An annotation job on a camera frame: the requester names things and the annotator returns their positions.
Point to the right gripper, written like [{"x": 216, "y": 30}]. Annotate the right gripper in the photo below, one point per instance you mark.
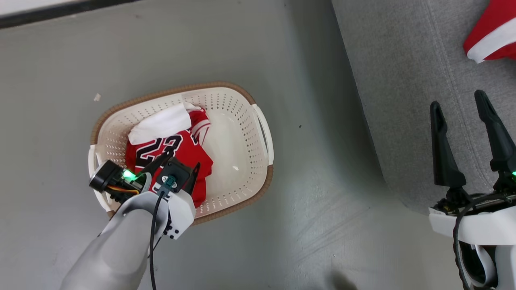
[{"x": 475, "y": 223}]

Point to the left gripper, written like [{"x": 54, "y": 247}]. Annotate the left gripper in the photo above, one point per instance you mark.
[{"x": 181, "y": 211}]

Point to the red garment with white band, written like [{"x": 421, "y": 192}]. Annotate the red garment with white band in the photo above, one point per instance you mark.
[{"x": 494, "y": 30}]

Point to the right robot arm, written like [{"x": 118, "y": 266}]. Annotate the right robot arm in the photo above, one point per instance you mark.
[{"x": 506, "y": 266}]

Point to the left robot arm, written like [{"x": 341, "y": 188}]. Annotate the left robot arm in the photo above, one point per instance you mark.
[{"x": 117, "y": 249}]

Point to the grey fabric sofa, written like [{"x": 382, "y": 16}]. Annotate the grey fabric sofa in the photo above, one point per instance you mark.
[{"x": 403, "y": 88}]

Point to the red basketball jersey with numbers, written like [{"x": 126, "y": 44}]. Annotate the red basketball jersey with numbers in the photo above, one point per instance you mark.
[{"x": 183, "y": 152}]

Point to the white cloth garment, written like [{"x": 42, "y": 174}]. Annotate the white cloth garment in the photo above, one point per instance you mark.
[{"x": 161, "y": 123}]

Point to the white perforated laundry basket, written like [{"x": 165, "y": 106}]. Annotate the white perforated laundry basket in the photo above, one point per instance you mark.
[{"x": 238, "y": 133}]

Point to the dark grey baseboard strip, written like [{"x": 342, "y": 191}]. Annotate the dark grey baseboard strip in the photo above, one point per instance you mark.
[{"x": 60, "y": 11}]

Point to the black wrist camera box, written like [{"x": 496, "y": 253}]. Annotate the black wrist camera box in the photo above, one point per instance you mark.
[{"x": 174, "y": 175}]

